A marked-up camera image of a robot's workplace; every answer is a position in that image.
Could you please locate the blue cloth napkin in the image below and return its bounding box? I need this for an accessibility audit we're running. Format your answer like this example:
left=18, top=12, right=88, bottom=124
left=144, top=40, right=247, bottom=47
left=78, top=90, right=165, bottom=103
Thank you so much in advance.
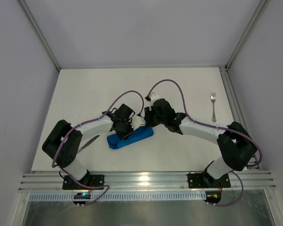
left=107, top=125, right=154, bottom=150

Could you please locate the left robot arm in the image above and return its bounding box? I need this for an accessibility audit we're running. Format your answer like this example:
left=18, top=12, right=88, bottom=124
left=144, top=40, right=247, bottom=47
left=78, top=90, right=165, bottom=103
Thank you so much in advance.
left=42, top=104, right=135, bottom=189

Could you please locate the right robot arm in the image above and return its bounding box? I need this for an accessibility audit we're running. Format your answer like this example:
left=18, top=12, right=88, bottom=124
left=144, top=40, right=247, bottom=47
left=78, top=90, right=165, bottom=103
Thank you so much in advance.
left=144, top=95, right=259, bottom=187

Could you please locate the silver table knife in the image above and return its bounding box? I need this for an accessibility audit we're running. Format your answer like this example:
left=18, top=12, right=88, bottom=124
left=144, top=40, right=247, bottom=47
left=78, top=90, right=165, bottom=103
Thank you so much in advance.
left=77, top=135, right=100, bottom=153

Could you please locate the silver fork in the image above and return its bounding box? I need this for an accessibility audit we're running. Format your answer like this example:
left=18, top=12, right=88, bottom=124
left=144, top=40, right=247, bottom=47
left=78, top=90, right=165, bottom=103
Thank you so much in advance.
left=210, top=92, right=216, bottom=123

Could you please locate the left controller board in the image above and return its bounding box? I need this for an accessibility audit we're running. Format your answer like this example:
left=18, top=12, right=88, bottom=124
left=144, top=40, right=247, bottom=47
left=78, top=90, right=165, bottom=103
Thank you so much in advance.
left=72, top=192, right=91, bottom=206

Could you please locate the controller board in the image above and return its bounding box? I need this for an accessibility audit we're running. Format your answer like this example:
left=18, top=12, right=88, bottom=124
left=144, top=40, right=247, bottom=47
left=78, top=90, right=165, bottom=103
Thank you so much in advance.
left=204, top=191, right=222, bottom=206
left=72, top=192, right=91, bottom=206

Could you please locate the right controller board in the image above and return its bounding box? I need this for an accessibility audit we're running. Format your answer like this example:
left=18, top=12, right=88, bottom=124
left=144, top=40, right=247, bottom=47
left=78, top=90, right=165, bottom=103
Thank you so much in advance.
left=204, top=191, right=222, bottom=206

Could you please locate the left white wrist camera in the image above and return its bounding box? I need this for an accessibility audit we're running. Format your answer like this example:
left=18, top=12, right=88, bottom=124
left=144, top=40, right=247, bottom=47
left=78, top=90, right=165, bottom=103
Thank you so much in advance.
left=131, top=115, right=146, bottom=130

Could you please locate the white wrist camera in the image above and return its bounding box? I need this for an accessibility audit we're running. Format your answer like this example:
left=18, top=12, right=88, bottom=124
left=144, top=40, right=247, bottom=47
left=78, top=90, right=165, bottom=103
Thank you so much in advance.
left=145, top=92, right=160, bottom=103
left=131, top=115, right=146, bottom=130

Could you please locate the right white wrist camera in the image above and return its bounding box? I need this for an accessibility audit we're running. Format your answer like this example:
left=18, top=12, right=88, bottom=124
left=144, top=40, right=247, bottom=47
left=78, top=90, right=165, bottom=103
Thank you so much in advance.
left=145, top=92, right=160, bottom=103

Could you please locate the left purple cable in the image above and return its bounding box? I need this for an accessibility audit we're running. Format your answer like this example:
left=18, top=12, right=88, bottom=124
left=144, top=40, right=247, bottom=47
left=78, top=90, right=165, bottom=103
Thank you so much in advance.
left=51, top=90, right=145, bottom=205

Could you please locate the purple cable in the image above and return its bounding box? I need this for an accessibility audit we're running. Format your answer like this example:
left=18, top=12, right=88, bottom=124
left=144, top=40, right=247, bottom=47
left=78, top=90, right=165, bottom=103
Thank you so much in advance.
left=145, top=79, right=263, bottom=207
left=51, top=90, right=145, bottom=205

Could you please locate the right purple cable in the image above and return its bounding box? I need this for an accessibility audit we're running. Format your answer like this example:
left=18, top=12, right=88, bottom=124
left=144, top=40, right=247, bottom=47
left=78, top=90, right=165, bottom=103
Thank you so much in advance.
left=145, top=79, right=263, bottom=207

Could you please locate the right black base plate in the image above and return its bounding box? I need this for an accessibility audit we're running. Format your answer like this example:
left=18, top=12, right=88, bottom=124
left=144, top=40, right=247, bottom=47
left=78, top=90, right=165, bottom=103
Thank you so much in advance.
left=187, top=171, right=231, bottom=188

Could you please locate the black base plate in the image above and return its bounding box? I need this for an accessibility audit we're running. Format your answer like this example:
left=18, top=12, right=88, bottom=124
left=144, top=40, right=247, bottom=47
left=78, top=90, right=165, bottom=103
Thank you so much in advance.
left=62, top=173, right=105, bottom=190
left=187, top=171, right=231, bottom=188

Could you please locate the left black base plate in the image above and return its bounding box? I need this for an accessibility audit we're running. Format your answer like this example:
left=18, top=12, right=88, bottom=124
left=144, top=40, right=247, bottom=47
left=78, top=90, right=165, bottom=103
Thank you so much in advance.
left=62, top=173, right=105, bottom=190

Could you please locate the slotted grey cable duct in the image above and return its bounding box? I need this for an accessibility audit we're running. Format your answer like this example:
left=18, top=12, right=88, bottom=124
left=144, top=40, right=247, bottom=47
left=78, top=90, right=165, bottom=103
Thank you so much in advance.
left=29, top=190, right=205, bottom=202

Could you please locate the aluminium front rail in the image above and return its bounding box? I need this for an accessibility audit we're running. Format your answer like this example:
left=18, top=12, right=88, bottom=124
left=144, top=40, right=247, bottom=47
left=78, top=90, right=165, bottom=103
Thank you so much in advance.
left=18, top=170, right=276, bottom=192

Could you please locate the aluminium rail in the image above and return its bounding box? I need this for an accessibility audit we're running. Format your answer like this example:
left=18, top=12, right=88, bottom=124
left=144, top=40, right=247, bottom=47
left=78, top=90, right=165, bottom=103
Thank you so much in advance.
left=218, top=66, right=260, bottom=170
left=18, top=170, right=276, bottom=192

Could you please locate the right side aluminium rail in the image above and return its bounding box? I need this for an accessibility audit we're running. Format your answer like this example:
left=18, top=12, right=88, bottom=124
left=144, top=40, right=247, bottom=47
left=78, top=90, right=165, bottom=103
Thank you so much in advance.
left=218, top=66, right=260, bottom=170

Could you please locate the right aluminium frame post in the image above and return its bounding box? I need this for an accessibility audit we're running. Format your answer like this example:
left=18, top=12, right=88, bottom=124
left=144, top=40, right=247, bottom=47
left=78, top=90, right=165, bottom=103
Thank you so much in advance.
left=225, top=0, right=270, bottom=71

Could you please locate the aluminium frame post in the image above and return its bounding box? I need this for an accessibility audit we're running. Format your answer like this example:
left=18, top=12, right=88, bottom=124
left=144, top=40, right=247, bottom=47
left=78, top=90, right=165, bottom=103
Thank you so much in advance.
left=17, top=0, right=61, bottom=72
left=225, top=0, right=270, bottom=71

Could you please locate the left aluminium frame post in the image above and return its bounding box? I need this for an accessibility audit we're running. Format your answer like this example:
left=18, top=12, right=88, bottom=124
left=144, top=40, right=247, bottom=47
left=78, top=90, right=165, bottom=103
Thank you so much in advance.
left=17, top=0, right=61, bottom=72

